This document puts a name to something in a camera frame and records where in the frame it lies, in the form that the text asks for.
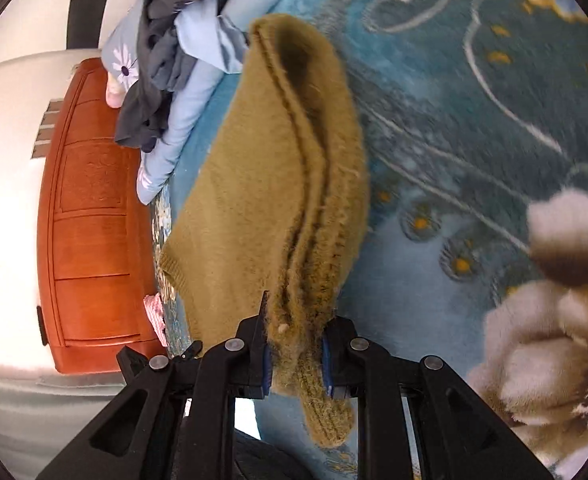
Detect teal floral bed blanket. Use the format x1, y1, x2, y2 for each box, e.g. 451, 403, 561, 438
154, 0, 588, 480

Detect pale blue cloth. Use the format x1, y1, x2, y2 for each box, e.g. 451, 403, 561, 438
174, 2, 251, 75

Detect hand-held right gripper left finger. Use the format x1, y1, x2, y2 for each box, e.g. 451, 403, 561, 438
36, 290, 275, 480

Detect dark grey garment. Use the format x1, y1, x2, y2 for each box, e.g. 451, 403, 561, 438
114, 0, 255, 153

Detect olive green knit sweater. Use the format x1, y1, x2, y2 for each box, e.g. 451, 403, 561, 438
159, 14, 371, 448

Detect white wardrobe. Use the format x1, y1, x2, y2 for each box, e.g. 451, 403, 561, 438
0, 0, 175, 61

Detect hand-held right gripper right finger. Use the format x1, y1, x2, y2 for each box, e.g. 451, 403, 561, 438
321, 316, 554, 480

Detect light blue daisy print quilt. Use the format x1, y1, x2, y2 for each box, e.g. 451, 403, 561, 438
101, 0, 319, 206

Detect pink floral pillow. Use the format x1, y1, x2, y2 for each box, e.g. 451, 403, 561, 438
105, 72, 128, 109

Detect pink checkered cloth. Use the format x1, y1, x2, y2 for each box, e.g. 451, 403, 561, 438
143, 293, 169, 347

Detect carved wooden headboard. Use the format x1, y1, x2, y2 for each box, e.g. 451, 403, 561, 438
36, 57, 175, 376

